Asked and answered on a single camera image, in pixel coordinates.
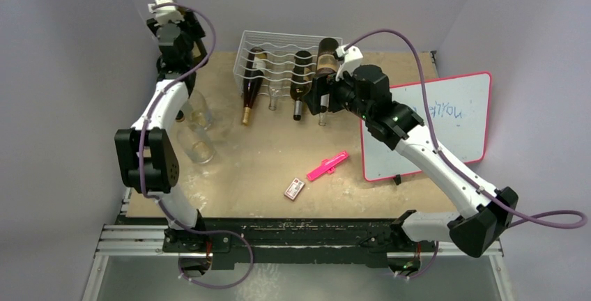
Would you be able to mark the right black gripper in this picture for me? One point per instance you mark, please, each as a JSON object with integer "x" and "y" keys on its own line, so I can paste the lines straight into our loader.
{"x": 316, "y": 97}

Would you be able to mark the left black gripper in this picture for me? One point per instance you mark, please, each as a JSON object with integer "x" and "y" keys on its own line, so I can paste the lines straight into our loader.
{"x": 193, "y": 27}

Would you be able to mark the green bottle brown label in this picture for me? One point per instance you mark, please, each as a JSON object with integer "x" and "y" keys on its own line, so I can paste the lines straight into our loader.
{"x": 326, "y": 65}

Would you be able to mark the clear bottle with black cap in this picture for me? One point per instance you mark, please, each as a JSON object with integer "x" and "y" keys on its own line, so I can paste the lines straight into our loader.
{"x": 194, "y": 141}

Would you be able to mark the green bottle cream label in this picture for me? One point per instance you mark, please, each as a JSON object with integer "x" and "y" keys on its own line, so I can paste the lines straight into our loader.
{"x": 179, "y": 34}

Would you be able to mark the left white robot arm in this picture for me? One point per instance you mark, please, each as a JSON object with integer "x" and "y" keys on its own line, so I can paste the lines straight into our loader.
{"x": 146, "y": 157}

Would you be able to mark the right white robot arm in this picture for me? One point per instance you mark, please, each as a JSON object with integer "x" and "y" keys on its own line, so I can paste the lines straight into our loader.
{"x": 483, "y": 211}

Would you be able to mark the green bottle silver cap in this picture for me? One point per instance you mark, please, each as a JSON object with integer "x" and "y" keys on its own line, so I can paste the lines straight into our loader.
{"x": 299, "y": 86}

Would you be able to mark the clear bottle under rack right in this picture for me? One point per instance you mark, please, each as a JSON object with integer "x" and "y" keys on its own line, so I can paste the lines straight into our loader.
{"x": 322, "y": 121}

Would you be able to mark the small clear empty bottle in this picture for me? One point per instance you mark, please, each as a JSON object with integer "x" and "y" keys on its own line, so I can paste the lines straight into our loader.
{"x": 275, "y": 88}

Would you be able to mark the dark red gold-capped bottle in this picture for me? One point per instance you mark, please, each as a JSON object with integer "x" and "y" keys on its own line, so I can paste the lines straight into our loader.
{"x": 256, "y": 63}

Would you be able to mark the pink plastic clip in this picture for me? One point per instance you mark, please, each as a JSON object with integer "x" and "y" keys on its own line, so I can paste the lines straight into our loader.
{"x": 327, "y": 166}

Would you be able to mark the small red white card box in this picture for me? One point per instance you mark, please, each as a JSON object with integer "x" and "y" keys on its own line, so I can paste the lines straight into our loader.
{"x": 293, "y": 190}

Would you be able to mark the pink-framed whiteboard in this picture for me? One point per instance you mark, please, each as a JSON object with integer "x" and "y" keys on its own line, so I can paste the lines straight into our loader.
{"x": 459, "y": 109}

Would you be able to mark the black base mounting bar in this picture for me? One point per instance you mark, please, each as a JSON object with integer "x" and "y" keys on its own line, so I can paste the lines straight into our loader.
{"x": 373, "y": 242}

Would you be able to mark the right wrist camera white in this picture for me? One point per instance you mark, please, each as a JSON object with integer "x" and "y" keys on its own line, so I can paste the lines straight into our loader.
{"x": 349, "y": 58}

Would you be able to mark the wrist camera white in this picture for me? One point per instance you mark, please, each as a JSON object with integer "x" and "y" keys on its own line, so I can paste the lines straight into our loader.
{"x": 349, "y": 58}
{"x": 165, "y": 11}

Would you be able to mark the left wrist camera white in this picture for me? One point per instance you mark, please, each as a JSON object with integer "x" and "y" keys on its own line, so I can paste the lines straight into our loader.
{"x": 165, "y": 11}

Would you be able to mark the white wire wine rack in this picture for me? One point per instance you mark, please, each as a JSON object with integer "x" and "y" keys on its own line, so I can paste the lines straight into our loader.
{"x": 281, "y": 49}

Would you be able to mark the aluminium table edge rail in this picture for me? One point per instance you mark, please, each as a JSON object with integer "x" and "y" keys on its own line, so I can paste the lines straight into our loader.
{"x": 131, "y": 236}

